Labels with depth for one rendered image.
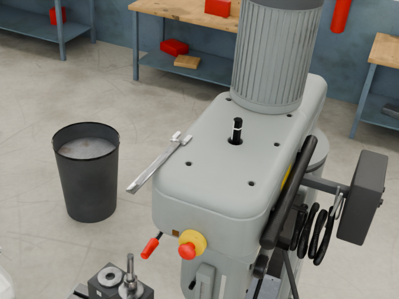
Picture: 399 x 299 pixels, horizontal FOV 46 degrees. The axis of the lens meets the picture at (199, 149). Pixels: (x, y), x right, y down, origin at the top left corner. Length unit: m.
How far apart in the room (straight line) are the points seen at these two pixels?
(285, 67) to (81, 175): 2.31
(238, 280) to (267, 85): 0.52
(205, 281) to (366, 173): 0.54
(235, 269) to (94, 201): 2.31
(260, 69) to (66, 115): 3.85
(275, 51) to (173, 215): 0.46
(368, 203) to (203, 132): 0.52
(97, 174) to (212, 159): 2.30
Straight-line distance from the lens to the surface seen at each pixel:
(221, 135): 1.12
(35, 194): 3.94
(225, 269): 1.26
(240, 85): 1.24
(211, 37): 5.81
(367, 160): 1.45
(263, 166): 1.04
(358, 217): 1.40
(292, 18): 1.13
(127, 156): 4.26
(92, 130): 3.60
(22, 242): 3.58
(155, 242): 1.09
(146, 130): 4.61
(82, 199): 3.45
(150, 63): 5.43
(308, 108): 1.60
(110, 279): 1.81
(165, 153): 1.03
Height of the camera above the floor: 2.50
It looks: 35 degrees down
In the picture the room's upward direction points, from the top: 5 degrees clockwise
